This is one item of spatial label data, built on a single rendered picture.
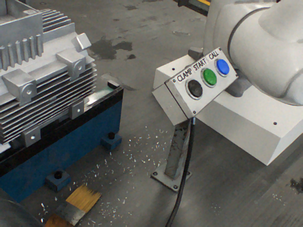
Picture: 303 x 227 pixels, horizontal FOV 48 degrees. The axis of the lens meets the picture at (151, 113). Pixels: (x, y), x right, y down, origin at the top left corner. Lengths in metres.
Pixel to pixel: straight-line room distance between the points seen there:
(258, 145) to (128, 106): 0.35
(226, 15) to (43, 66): 0.45
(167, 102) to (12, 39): 0.25
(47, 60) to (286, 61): 0.42
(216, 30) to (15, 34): 0.50
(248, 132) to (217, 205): 0.21
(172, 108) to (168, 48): 0.72
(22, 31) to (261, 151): 0.59
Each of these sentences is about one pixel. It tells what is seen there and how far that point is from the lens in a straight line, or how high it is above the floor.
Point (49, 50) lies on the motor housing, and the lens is 0.59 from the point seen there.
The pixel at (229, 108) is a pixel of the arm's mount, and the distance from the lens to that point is 0.86.
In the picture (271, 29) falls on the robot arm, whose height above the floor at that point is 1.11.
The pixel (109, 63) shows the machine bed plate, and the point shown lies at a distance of 1.10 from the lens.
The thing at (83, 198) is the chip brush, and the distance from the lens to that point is 0.69.
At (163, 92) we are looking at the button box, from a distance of 0.54.
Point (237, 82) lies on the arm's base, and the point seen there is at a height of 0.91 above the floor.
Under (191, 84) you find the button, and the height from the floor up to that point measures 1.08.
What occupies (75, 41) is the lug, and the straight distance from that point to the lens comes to 0.61.
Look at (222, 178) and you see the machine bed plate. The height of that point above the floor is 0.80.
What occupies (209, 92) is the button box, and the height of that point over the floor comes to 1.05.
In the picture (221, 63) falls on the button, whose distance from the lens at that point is 0.62.
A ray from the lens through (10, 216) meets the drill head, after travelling 0.29.
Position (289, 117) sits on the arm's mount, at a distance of 0.89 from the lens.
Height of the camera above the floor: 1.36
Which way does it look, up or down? 38 degrees down
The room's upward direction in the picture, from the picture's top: 10 degrees clockwise
